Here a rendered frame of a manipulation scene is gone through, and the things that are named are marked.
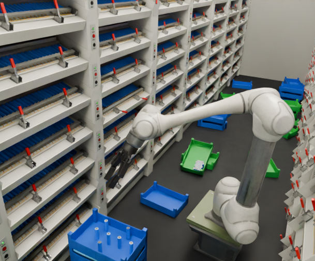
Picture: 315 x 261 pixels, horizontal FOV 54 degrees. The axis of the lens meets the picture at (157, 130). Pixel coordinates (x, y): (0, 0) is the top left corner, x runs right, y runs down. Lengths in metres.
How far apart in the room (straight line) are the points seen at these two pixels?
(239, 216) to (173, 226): 0.69
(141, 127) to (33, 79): 0.48
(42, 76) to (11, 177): 0.44
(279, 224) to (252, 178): 0.92
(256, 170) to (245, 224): 0.29
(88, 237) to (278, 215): 1.44
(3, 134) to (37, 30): 0.43
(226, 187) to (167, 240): 0.58
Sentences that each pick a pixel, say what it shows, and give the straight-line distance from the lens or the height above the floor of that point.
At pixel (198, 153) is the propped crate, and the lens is 2.82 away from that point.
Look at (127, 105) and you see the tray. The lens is 2.06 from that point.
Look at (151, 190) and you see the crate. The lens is 2.45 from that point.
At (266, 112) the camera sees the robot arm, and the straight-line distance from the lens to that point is 1.36.
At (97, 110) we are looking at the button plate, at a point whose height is 0.84.
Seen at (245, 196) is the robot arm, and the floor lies 0.58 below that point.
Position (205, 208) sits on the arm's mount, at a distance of 2.01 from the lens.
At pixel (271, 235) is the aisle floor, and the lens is 2.30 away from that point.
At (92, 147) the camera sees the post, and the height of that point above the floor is 0.63.
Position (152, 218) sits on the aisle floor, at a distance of 2.24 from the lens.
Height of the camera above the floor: 1.51
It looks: 26 degrees down
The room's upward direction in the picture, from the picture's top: 2 degrees clockwise
